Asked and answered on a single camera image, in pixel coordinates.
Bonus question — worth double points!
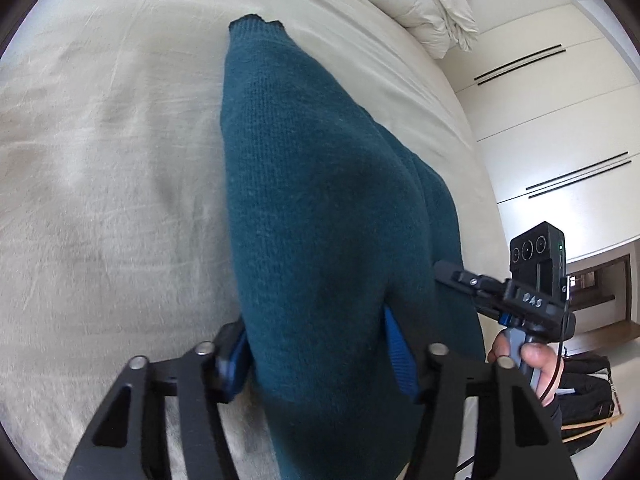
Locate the wooden sticks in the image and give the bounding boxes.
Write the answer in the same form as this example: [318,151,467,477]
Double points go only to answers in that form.
[560,411,627,434]

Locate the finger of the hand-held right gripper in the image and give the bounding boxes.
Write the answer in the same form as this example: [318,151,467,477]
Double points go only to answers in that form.
[432,259,507,301]

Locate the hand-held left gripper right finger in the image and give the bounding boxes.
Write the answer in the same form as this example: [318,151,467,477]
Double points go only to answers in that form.
[383,307,577,480]

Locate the teal knit sweater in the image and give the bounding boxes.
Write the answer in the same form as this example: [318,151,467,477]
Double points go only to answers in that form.
[220,14,489,480]

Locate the folded white duvet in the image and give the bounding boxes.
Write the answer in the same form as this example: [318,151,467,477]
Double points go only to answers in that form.
[344,0,480,59]

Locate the bed with beige sheet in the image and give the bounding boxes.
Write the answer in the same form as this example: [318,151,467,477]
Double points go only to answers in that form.
[0,0,506,480]

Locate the cream built-in wardrobe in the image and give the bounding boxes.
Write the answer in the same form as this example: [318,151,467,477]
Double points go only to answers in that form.
[452,2,640,262]

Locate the person's right hand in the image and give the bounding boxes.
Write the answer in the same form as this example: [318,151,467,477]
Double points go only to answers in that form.
[487,332,566,407]

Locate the black bag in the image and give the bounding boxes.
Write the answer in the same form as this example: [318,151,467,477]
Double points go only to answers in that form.
[557,356,617,454]

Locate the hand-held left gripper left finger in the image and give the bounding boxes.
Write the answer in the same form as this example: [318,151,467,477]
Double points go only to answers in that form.
[62,317,249,480]

